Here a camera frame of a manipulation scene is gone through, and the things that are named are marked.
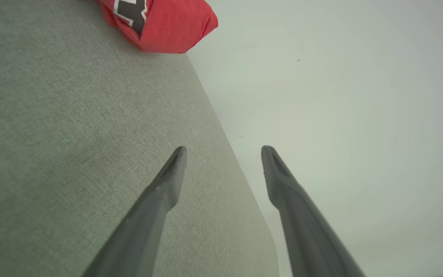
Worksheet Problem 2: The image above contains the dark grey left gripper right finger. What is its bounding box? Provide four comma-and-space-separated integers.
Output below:
261, 145, 366, 277

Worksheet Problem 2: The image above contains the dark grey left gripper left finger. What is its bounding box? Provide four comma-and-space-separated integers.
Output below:
82, 146, 188, 277

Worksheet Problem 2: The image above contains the red basketball jersey white trim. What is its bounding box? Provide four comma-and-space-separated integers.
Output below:
98, 0, 219, 54

